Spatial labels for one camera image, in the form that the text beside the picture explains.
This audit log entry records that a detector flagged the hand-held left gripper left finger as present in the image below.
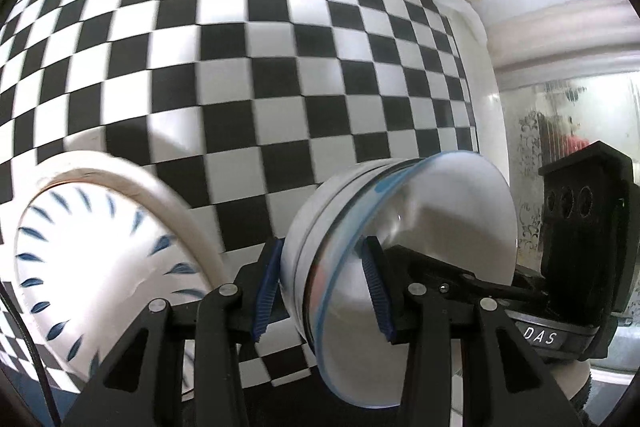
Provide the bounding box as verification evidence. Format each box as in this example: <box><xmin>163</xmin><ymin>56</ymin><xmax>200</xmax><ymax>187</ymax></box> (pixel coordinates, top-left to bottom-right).
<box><xmin>62</xmin><ymin>238</ymin><xmax>287</xmax><ymax>427</ymax></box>

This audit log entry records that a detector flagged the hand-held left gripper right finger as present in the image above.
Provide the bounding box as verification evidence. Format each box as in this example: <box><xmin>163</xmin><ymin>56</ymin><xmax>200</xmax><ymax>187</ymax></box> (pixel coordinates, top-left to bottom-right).
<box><xmin>361</xmin><ymin>236</ymin><xmax>583</xmax><ymax>427</ymax></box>

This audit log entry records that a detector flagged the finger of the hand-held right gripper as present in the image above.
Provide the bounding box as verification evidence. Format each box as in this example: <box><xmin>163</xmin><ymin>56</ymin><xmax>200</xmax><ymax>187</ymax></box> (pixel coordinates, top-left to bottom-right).
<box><xmin>432</xmin><ymin>264</ymin><xmax>550</xmax><ymax>310</ymax></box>

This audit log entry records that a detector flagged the white bowl with blue rim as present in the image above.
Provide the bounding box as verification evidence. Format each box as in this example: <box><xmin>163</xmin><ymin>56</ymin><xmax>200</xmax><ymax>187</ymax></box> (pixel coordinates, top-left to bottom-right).
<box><xmin>279</xmin><ymin>151</ymin><xmax>518</xmax><ymax>409</ymax></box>

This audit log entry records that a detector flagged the white plate with blue stripes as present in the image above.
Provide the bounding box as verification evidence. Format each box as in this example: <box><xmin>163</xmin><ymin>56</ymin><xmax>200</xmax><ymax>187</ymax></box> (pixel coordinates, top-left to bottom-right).
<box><xmin>14</xmin><ymin>184</ymin><xmax>211</xmax><ymax>395</ymax></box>

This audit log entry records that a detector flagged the person's right forearm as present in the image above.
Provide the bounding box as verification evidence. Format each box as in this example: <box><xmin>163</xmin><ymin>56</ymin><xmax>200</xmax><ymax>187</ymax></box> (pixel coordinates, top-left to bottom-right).
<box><xmin>545</xmin><ymin>358</ymin><xmax>593</xmax><ymax>414</ymax></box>

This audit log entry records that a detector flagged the black and white checkered tablecloth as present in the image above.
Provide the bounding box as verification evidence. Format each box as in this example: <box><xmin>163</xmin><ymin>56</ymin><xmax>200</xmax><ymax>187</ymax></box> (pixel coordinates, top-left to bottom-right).
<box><xmin>0</xmin><ymin>0</ymin><xmax>478</xmax><ymax>395</ymax></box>

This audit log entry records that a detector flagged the dark blue bag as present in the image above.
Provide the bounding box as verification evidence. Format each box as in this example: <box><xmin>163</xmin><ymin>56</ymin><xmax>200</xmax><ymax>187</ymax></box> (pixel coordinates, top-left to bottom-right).
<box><xmin>0</xmin><ymin>369</ymin><xmax>81</xmax><ymax>427</ymax></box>

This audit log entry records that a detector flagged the black cable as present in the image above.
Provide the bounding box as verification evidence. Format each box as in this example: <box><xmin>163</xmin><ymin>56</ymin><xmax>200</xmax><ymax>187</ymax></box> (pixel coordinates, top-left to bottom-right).
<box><xmin>0</xmin><ymin>281</ymin><xmax>67</xmax><ymax>427</ymax></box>

